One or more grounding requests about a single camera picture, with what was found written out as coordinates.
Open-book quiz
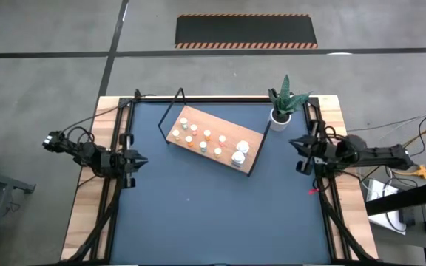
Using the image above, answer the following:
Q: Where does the white box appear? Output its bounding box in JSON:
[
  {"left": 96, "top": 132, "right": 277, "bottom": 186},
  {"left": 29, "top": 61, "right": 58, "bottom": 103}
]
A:
[{"left": 366, "top": 177, "right": 408, "bottom": 236}]

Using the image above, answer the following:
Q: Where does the yellow extension cable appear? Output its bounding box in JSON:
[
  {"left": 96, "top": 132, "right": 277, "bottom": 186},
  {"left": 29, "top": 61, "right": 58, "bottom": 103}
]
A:
[{"left": 360, "top": 125, "right": 426, "bottom": 178}]

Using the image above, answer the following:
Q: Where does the black aluminium table frame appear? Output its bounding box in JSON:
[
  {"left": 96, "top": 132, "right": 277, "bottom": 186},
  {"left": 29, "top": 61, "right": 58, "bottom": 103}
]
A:
[{"left": 59, "top": 88, "right": 380, "bottom": 266}]

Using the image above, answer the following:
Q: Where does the black hazard striped floor mat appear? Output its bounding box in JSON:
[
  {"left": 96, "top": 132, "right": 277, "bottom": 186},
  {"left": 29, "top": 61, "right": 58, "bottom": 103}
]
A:
[{"left": 175, "top": 13, "right": 319, "bottom": 50}]

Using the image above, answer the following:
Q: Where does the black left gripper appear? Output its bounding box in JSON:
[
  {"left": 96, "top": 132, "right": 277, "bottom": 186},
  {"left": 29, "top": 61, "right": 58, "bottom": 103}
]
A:
[{"left": 106, "top": 133, "right": 149, "bottom": 189}]

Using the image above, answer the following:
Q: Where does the black desk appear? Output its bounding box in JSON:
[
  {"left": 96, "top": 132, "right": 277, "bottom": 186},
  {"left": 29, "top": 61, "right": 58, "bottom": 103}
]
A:
[{"left": 365, "top": 180, "right": 426, "bottom": 266}]

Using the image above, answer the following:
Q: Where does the wooden shelf black metal frame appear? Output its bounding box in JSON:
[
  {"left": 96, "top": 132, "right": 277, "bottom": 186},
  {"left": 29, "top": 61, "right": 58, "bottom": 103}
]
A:
[{"left": 157, "top": 87, "right": 272, "bottom": 178}]

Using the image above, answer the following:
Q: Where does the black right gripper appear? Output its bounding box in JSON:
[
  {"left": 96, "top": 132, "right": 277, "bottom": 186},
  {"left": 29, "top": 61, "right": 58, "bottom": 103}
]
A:
[{"left": 289, "top": 120, "right": 338, "bottom": 175}]

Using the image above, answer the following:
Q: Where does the snake plant white pot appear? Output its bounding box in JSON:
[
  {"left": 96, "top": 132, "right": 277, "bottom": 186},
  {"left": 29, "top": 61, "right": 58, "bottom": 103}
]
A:
[{"left": 267, "top": 75, "right": 313, "bottom": 132}]

